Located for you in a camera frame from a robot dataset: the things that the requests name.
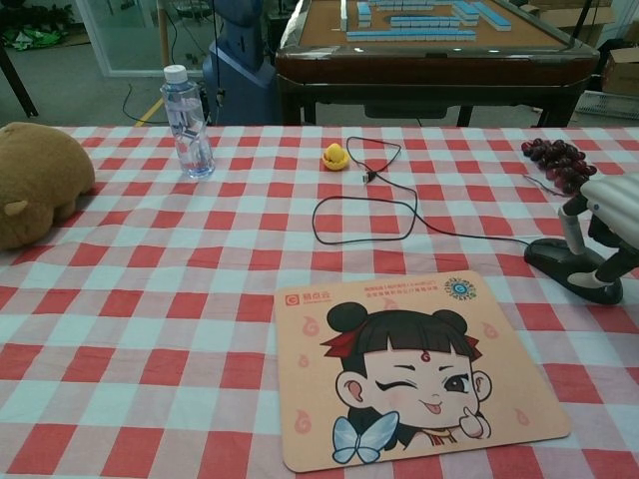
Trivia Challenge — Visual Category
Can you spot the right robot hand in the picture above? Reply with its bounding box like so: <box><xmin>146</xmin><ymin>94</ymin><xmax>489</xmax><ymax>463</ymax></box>
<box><xmin>556</xmin><ymin>173</ymin><xmax>639</xmax><ymax>290</ymax></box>

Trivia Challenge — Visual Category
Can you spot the black computer mouse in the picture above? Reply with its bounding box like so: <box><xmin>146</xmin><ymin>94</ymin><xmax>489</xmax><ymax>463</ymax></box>
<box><xmin>523</xmin><ymin>238</ymin><xmax>625</xmax><ymax>306</ymax></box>

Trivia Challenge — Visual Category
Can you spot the black mouse cable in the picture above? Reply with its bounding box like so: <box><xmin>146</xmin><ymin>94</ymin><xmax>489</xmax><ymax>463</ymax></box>
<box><xmin>313</xmin><ymin>136</ymin><xmax>538</xmax><ymax>246</ymax></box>

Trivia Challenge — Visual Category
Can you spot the cartoon girl mouse pad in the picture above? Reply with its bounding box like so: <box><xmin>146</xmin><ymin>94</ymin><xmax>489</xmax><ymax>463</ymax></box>
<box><xmin>273</xmin><ymin>270</ymin><xmax>572</xmax><ymax>473</ymax></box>

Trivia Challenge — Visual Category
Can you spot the dark purple grape bunch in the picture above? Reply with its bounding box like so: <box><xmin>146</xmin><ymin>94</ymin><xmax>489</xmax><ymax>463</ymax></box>
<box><xmin>520</xmin><ymin>139</ymin><xmax>599</xmax><ymax>197</ymax></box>

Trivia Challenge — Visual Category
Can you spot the flat cardboard box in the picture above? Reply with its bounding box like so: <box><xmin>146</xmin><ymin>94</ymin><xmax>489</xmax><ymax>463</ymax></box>
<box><xmin>528</xmin><ymin>0</ymin><xmax>616</xmax><ymax>32</ymax></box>

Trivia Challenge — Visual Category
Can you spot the dark wooden mahjong table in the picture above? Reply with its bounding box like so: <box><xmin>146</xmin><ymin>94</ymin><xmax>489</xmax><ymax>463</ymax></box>
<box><xmin>274</xmin><ymin>0</ymin><xmax>601</xmax><ymax>129</ymax></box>

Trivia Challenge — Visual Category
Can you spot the small yellow toy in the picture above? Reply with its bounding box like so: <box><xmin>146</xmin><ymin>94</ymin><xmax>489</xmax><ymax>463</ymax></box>
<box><xmin>321</xmin><ymin>143</ymin><xmax>349</xmax><ymax>174</ymax></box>

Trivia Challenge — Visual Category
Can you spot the blue machine base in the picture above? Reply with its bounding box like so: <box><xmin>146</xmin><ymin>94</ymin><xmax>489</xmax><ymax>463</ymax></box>
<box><xmin>202</xmin><ymin>0</ymin><xmax>281</xmax><ymax>126</ymax></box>

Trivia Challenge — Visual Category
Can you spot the clear plastic water bottle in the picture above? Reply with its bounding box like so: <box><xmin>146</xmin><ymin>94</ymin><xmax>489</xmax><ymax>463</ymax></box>
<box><xmin>159</xmin><ymin>64</ymin><xmax>216</xmax><ymax>180</ymax></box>

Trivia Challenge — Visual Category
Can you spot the red white checkered tablecloth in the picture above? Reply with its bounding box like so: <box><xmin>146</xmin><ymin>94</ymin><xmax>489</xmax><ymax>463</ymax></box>
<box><xmin>0</xmin><ymin>124</ymin><xmax>639</xmax><ymax>479</ymax></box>

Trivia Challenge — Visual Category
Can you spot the brown plush capybara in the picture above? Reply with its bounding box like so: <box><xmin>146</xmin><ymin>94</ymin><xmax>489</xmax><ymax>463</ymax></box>
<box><xmin>0</xmin><ymin>122</ymin><xmax>96</xmax><ymax>250</ymax></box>

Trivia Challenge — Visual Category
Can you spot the green fabric item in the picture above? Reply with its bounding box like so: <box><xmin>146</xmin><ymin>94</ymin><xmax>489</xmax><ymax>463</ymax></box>
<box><xmin>0</xmin><ymin>27</ymin><xmax>69</xmax><ymax>52</ymax></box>

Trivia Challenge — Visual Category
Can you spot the black table leg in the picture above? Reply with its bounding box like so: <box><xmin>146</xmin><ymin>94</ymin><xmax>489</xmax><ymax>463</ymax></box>
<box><xmin>0</xmin><ymin>47</ymin><xmax>40</xmax><ymax>119</ymax></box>

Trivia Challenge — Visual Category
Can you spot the white wire basket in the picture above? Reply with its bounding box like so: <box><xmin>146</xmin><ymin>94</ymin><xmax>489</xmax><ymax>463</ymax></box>
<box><xmin>576</xmin><ymin>91</ymin><xmax>639</xmax><ymax>117</ymax></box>

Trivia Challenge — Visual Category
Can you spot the wooden post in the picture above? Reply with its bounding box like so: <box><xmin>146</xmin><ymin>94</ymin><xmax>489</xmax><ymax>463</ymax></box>
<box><xmin>157</xmin><ymin>0</ymin><xmax>170</xmax><ymax>81</ymax></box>

